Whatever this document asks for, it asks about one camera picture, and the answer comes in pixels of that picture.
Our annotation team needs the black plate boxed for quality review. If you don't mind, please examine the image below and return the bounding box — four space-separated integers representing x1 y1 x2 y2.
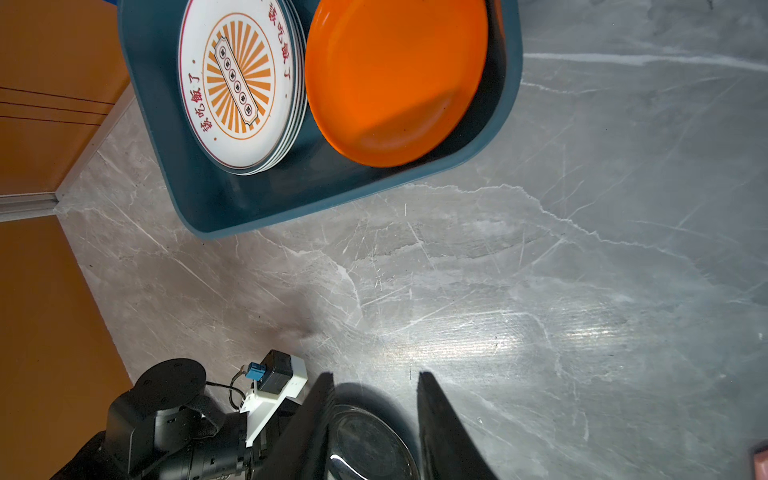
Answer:
326 404 420 479

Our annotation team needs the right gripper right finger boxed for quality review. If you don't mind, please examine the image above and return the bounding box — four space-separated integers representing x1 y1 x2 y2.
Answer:
417 371 497 480

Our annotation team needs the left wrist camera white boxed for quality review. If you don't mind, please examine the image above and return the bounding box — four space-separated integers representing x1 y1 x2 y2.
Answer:
239 350 308 448

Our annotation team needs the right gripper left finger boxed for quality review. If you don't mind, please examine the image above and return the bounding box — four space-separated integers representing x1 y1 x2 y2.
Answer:
251 372 335 479

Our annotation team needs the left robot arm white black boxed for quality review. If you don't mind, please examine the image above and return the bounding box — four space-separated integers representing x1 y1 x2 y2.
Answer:
54 350 308 479

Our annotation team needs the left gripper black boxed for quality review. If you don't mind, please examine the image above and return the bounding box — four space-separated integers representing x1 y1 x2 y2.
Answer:
143 407 298 479

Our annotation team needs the sunburst plate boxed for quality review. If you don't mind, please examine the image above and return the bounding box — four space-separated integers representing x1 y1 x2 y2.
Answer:
177 1 307 176

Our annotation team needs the teal plastic bin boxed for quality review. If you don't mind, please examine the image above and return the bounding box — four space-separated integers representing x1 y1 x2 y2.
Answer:
116 1 523 240

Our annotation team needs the orange plate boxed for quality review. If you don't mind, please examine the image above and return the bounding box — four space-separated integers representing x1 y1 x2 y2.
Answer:
306 0 489 168

